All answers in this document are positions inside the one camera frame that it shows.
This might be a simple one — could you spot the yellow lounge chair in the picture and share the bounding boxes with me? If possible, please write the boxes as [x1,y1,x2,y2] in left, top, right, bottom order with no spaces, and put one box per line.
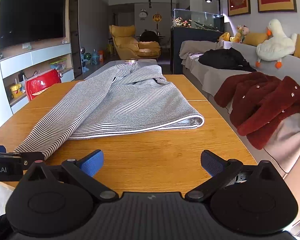
[109,25,162,59]

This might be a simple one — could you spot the beige sofa blanket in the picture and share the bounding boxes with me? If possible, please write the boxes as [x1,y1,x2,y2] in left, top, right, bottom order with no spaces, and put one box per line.
[179,41,300,173]

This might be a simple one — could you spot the yellow round wall ornament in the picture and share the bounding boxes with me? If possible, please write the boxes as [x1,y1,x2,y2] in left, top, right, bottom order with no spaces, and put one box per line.
[152,11,162,30]

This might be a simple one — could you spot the plush doll toy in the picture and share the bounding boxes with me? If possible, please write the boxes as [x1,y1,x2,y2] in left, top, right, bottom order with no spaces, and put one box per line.
[230,25,250,43]

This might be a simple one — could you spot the black jacket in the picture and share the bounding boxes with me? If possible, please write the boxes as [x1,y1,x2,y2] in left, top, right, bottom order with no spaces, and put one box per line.
[198,47,257,72]

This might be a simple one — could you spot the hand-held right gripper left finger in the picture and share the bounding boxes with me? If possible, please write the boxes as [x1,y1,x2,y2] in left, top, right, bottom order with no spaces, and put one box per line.
[20,149,119,202]

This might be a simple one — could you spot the clear box with green lid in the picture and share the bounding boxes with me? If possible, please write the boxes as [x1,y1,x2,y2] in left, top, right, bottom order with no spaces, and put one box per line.
[49,58,67,71]

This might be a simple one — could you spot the yellow toy container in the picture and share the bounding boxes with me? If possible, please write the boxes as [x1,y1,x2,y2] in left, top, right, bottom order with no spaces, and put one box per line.
[9,84,24,99]

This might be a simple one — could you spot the striped knit garment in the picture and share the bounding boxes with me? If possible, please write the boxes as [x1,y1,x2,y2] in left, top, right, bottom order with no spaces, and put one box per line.
[14,64,205,161]

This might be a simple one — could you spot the red fuzzy coat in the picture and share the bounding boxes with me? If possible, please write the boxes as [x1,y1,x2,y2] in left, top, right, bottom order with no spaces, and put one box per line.
[214,72,300,150]

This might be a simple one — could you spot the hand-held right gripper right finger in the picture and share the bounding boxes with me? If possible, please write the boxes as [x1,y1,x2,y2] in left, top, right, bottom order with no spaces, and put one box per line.
[200,149,285,202]

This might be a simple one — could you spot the black fish tank cabinet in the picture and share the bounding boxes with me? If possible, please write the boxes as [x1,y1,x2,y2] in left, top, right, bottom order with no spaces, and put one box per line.
[170,27,224,74]

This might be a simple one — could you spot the white wooden television cabinet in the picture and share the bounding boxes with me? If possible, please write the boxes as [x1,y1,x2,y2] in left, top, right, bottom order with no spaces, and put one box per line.
[0,41,75,115]

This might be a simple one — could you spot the silver-headed toy figure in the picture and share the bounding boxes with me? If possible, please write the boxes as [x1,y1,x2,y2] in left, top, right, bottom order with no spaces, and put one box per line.
[80,47,89,67]

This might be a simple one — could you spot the grey sofa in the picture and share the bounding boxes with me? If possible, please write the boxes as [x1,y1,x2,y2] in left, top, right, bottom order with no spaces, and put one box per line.
[180,40,300,180]

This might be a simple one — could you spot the blue water bottle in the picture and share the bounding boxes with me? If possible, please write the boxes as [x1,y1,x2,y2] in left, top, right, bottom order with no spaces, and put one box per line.
[90,49,100,65]

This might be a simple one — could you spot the black dining chair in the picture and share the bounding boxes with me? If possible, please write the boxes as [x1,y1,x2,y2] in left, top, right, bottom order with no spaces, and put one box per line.
[140,30,160,43]

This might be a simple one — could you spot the white marble coffee table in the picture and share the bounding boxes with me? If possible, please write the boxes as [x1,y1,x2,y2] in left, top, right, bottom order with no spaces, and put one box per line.
[85,59,158,80]

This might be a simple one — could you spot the white duck plush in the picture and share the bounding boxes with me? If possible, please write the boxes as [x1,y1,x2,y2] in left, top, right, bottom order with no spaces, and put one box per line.
[255,19,297,68]

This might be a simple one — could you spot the glass fish tank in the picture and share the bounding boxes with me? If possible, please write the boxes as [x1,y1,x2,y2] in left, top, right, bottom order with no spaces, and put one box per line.
[173,9,225,32]

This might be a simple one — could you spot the black flat television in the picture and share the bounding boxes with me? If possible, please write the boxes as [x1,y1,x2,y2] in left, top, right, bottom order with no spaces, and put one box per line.
[0,0,67,49]

